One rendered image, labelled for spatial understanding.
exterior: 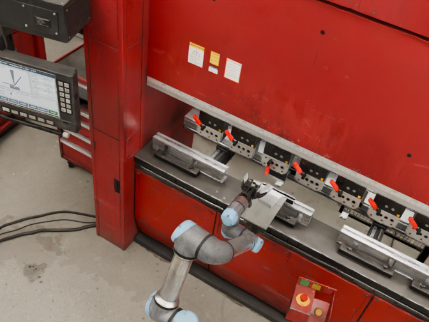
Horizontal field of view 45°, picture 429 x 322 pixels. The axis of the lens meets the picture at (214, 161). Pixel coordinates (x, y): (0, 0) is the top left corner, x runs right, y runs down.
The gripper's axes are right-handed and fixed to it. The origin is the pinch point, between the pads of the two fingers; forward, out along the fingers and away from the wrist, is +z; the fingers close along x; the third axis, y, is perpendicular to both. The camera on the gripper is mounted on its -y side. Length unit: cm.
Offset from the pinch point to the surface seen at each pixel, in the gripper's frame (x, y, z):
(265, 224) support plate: -11.9, -18.2, -9.0
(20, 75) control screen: 118, 32, -42
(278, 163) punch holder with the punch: -3.9, 5.6, 11.5
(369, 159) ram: -44, 33, 12
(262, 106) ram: 12.4, 35.4, 11.4
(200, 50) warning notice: 50, 51, 11
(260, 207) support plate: -4.7, -18.1, -0.3
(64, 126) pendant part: 98, 7, -37
